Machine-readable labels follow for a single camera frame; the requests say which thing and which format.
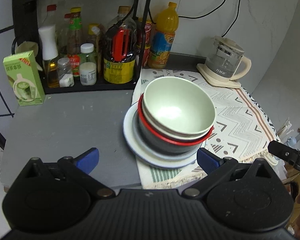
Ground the black power cable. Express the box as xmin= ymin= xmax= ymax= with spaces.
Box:
xmin=178 ymin=0 xmax=235 ymax=20
xmin=221 ymin=0 xmax=246 ymax=38

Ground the white cap oil bottle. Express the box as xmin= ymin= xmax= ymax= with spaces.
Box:
xmin=38 ymin=24 xmax=59 ymax=88

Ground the red cap clear bottle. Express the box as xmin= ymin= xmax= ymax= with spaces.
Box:
xmin=42 ymin=4 xmax=57 ymax=27

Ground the red rimmed black bowl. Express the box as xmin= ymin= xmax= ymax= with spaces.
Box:
xmin=135 ymin=94 xmax=214 ymax=156

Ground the green label sauce bottle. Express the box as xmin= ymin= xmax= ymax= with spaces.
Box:
xmin=67 ymin=7 xmax=83 ymax=77

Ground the small white Bakery plate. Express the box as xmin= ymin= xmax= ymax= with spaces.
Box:
xmin=133 ymin=111 xmax=202 ymax=161

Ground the soy sauce bottle red handle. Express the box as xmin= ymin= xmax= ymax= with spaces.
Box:
xmin=103 ymin=6 xmax=137 ymax=85

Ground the red soda can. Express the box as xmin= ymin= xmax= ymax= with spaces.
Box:
xmin=142 ymin=45 xmax=151 ymax=67
xmin=137 ymin=17 xmax=152 ymax=46

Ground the green tea carton box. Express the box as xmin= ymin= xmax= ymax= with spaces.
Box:
xmin=3 ymin=50 xmax=45 ymax=106

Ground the large white Sweet Bakery plate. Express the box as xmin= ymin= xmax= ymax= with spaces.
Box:
xmin=123 ymin=102 xmax=205 ymax=169

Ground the black metal spice rack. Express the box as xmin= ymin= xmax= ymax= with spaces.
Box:
xmin=12 ymin=0 xmax=147 ymax=94

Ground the clear small spice jar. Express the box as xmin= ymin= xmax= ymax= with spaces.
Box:
xmin=57 ymin=57 xmax=74 ymax=87

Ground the cream kettle base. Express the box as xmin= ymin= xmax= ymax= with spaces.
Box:
xmin=197 ymin=63 xmax=241 ymax=89

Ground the beige bowl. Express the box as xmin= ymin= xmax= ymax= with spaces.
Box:
xmin=139 ymin=94 xmax=215 ymax=142

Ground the orange juice bottle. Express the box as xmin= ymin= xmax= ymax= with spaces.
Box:
xmin=147 ymin=2 xmax=179 ymax=69

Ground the pale green bowl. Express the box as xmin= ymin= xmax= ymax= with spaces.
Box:
xmin=142 ymin=76 xmax=216 ymax=136

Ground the patterned white table cloth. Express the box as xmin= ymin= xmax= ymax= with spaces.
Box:
xmin=132 ymin=69 xmax=285 ymax=189

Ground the glass electric kettle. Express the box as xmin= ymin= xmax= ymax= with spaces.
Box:
xmin=205 ymin=36 xmax=252 ymax=81

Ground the white small jar bottle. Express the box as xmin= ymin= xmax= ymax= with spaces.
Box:
xmin=79 ymin=43 xmax=97 ymax=86

